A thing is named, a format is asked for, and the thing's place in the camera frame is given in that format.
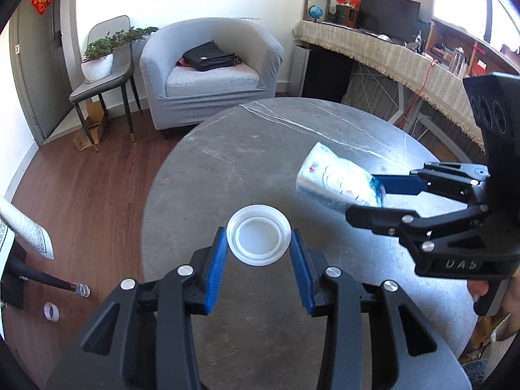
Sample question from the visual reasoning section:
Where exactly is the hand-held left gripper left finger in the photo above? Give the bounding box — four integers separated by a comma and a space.
45, 226, 228, 390

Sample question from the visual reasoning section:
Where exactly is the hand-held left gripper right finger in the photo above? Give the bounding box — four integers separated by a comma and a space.
290, 228, 474, 390

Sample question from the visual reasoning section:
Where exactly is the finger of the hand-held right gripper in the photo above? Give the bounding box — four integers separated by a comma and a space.
345, 204, 490, 258
370, 162, 492, 208

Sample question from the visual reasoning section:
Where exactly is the white plastic lid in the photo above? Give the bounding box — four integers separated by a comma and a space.
226, 205, 292, 267

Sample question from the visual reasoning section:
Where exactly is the blue white tissue packet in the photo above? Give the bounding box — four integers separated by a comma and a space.
296, 142, 386, 212

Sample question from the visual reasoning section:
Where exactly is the person's right hand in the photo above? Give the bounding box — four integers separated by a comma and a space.
466, 279, 491, 303

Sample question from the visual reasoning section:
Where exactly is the desk with beige cloth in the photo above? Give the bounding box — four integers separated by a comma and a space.
293, 19, 486, 151

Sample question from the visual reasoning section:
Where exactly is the wooden shelf unit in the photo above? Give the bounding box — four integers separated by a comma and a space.
424, 16, 520, 80

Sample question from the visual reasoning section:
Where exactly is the black monitor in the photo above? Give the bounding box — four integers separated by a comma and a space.
359, 0, 421, 35

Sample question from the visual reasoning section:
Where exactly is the black pole with silver tip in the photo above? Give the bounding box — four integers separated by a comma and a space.
6, 258, 91, 297

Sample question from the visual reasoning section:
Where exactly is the wooden speaker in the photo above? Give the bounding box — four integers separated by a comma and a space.
335, 3, 360, 25

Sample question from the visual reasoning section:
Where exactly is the grey armchair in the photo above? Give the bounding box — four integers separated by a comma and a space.
139, 17, 284, 139

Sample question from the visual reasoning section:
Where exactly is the cardboard box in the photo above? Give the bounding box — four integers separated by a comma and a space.
73, 101, 110, 152

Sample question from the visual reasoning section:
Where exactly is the white patterned cloth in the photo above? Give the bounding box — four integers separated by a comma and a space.
0, 197, 55, 261

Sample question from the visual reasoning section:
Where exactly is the black flat base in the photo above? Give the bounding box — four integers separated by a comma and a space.
0, 248, 27, 309

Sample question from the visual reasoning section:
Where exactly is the black handbag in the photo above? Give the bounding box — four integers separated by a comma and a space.
183, 41, 238, 72

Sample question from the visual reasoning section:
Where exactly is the grey dining chair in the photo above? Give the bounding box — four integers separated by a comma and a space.
69, 15, 143, 153

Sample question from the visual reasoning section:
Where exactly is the potted green plant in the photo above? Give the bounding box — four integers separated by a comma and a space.
81, 26, 159, 83

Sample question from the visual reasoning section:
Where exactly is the grey door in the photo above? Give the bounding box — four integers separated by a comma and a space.
8, 0, 80, 147

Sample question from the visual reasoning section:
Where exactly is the orange cable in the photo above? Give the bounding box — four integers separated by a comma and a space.
404, 60, 437, 128

